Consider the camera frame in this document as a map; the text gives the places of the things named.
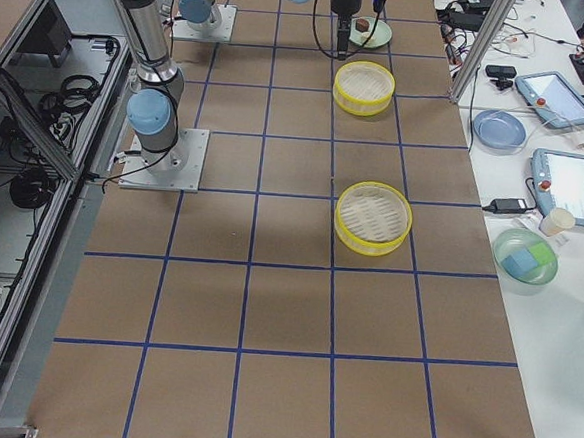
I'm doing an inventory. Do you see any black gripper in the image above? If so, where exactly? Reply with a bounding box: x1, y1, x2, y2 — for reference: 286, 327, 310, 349
330, 0, 361, 61

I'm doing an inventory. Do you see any brown bun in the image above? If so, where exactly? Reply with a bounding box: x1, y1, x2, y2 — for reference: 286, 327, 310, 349
355, 18, 370, 33

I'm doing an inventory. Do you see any light green plate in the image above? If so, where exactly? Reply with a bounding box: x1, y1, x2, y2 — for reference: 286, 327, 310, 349
350, 16, 392, 49

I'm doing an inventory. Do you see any black webcam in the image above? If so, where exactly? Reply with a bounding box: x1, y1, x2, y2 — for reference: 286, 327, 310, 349
485, 64, 517, 91

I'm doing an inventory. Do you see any blue plate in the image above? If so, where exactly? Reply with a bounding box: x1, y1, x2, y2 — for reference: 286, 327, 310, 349
473, 110, 527, 151

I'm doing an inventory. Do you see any upper teach pendant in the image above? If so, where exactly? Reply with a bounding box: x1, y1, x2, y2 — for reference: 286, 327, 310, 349
514, 71, 584, 129

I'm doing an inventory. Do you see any teach pendant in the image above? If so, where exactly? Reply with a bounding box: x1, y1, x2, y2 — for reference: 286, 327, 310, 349
514, 71, 584, 129
530, 148, 584, 227

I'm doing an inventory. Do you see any black power adapter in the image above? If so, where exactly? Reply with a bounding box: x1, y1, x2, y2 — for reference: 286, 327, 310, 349
482, 197, 535, 215

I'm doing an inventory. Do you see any lower teach pendant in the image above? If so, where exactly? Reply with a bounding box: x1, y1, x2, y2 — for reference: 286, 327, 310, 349
530, 148, 584, 227

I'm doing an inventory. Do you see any paper cup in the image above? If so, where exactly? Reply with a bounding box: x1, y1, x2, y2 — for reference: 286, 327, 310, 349
539, 207, 576, 237

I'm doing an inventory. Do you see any clear green bowl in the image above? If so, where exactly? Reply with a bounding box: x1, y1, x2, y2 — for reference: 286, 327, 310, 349
492, 228, 559, 286

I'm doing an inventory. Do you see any blue sponge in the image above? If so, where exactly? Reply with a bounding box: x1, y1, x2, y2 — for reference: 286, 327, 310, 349
500, 248, 538, 279

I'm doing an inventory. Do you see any green sponge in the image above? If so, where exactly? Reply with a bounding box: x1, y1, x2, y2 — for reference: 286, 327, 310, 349
527, 241, 557, 267

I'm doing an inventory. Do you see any aluminium frame post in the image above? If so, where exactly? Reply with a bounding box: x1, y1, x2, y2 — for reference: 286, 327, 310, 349
449, 0, 516, 104

